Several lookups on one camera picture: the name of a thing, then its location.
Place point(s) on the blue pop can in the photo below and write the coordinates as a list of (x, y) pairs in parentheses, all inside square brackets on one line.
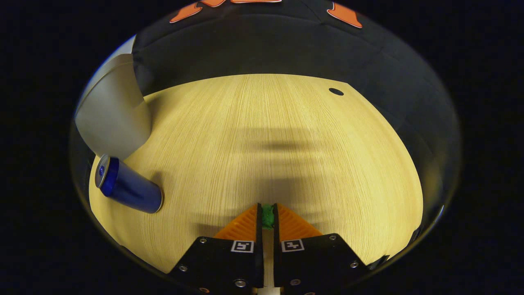
[(131, 188)]

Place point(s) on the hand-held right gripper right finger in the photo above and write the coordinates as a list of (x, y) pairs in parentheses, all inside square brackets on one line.
[(277, 262)]

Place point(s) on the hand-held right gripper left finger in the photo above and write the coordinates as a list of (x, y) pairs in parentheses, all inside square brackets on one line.
[(259, 262)]

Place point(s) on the green paper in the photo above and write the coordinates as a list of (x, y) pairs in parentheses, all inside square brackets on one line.
[(268, 217)]

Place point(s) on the white desktop garbage bin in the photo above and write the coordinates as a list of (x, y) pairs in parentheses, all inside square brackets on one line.
[(114, 110)]

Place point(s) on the black desk grommet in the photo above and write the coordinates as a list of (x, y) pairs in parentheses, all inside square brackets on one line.
[(336, 91)]

